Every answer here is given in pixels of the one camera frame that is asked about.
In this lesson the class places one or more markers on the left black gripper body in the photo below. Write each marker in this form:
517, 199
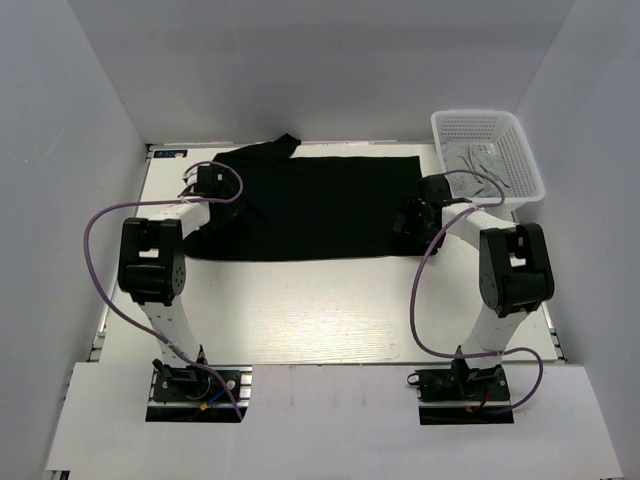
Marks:
220, 210

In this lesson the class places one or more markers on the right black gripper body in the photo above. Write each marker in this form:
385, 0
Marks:
409, 226

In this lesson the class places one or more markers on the black t shirt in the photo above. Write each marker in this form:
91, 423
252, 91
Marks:
310, 208

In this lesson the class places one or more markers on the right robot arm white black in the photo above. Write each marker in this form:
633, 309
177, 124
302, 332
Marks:
515, 275

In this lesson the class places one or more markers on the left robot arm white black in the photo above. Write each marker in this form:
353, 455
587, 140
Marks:
152, 267

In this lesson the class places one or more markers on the blue label sticker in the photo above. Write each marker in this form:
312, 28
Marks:
170, 153

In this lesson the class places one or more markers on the grey t shirt in basket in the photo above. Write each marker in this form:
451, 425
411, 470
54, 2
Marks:
480, 160

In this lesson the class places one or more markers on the white plastic basket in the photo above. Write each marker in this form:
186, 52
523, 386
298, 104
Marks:
503, 130

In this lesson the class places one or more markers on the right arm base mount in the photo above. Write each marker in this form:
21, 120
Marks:
443, 401

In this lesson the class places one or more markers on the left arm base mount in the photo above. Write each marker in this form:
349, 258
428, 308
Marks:
189, 395

